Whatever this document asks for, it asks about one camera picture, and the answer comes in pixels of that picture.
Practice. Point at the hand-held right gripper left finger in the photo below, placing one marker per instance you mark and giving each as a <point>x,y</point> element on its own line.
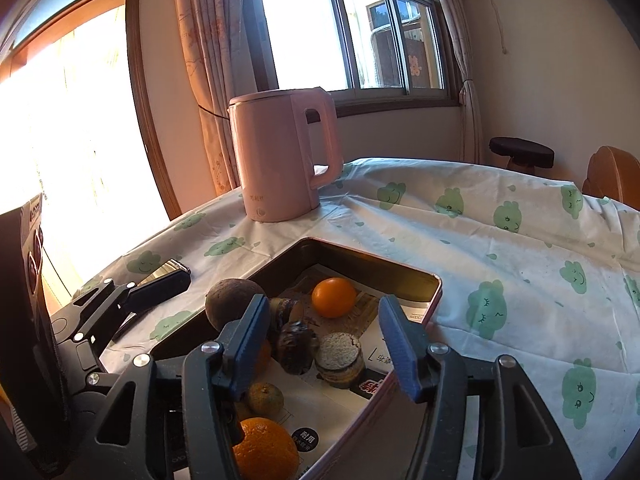
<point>252,350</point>

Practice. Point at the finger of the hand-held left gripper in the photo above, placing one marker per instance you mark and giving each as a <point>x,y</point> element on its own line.
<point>160,291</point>
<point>87,385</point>

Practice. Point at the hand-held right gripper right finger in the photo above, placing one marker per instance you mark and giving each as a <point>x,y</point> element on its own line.
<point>402,350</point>

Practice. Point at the dark wrinkled passion fruit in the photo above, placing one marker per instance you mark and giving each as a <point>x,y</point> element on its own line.
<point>298,350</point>

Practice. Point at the tan longan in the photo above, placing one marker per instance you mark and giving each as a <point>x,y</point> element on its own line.
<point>265,400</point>

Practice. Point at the large round passion fruit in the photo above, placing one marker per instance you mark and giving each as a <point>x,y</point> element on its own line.
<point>230,302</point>

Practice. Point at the pink rectangular tin box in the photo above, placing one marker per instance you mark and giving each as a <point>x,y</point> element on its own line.
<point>375,270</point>

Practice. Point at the white tablecloth with green clouds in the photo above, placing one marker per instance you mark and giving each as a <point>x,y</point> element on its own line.
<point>450,260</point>

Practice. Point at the pink electric kettle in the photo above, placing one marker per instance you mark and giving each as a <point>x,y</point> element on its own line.
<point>275,160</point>

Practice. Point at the wooden balcony door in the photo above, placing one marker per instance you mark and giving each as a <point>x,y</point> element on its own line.
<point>145,110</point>

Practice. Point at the dark round stool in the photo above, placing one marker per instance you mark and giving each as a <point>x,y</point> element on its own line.
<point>520,150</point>

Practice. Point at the pink patterned curtain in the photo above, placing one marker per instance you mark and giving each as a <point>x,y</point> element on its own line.
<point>210,60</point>

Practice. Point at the beige tied curtain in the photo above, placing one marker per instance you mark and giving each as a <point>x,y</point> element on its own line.
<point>467,110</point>

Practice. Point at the brown leather chair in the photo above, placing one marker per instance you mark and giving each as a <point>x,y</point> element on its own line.
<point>615,175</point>

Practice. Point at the sliding glass window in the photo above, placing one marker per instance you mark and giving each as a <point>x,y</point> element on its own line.
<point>300,25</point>

